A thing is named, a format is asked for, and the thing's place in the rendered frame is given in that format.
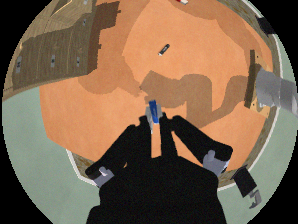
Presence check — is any wooden drawer front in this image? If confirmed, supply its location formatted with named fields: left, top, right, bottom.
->
left=67, top=29, right=89, bottom=75
left=38, top=0, right=58, bottom=17
left=73, top=7, right=96, bottom=34
left=3, top=18, right=46, bottom=92
left=50, top=0, right=97, bottom=26
left=36, top=20, right=71, bottom=80

